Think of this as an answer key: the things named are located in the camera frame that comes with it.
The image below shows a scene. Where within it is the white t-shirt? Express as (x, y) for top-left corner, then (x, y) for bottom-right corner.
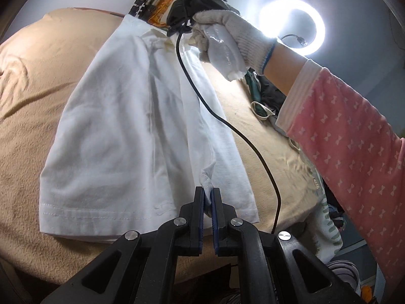
(38, 14), (260, 244)

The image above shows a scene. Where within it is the leaning board with floral cloth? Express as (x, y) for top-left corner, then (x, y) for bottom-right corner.
(137, 0), (190, 27)

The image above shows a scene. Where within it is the green striped white pillow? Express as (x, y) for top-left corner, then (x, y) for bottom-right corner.
(312, 165), (344, 263)

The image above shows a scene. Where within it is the white ring light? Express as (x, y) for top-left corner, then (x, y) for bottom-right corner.
(259, 0), (326, 61)

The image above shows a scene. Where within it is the beige blanket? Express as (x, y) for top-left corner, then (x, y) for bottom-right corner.
(0, 8), (320, 284)

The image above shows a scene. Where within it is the person's right forearm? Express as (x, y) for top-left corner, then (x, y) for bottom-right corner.
(262, 43), (405, 304)

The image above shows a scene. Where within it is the striped purple white cloth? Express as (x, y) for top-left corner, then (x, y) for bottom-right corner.
(326, 260), (361, 296)

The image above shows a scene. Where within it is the folded black silver tripod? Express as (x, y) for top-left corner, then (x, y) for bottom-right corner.
(129, 0), (159, 23)

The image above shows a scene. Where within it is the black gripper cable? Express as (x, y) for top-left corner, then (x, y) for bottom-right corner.
(175, 32), (282, 235)

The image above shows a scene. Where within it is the dark clothes pile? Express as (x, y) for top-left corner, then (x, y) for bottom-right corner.
(244, 68), (317, 153)

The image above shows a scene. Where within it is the person's right hand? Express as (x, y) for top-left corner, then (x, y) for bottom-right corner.
(190, 9), (277, 75)

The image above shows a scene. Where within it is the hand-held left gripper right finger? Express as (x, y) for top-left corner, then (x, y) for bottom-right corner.
(211, 188), (364, 304)

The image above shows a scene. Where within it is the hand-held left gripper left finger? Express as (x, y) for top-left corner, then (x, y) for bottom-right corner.
(41, 187), (205, 304)

